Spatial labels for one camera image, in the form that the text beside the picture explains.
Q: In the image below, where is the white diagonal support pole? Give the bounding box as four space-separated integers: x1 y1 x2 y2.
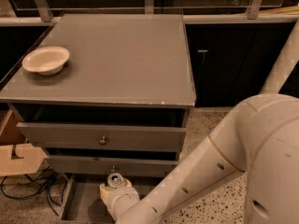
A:
260 20 299 94

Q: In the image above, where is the green soda can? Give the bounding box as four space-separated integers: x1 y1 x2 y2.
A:
107 173 124 189

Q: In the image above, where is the dark low cabinet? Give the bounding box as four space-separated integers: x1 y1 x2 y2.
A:
186 22 294 107

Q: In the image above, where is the white paper bowl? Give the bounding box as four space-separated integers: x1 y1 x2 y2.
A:
21 46 70 76

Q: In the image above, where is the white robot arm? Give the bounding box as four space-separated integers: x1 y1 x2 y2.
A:
100 94 299 224

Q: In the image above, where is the metal window railing frame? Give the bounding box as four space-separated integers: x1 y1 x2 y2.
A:
0 0 299 26

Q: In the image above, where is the blue cable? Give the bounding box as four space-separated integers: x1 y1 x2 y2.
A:
0 166 68 217

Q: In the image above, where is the grey drawer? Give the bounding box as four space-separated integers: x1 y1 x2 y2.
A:
55 174 161 224
18 105 188 152
46 148 178 177

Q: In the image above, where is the grey middle drawer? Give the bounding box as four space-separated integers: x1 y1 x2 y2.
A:
46 148 178 177

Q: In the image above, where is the grey bottom drawer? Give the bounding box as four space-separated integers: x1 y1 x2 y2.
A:
55 174 161 224

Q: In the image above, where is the light wooden board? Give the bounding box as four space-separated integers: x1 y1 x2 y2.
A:
0 110 45 176

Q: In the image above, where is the grey top drawer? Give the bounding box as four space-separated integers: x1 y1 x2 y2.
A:
18 105 188 152

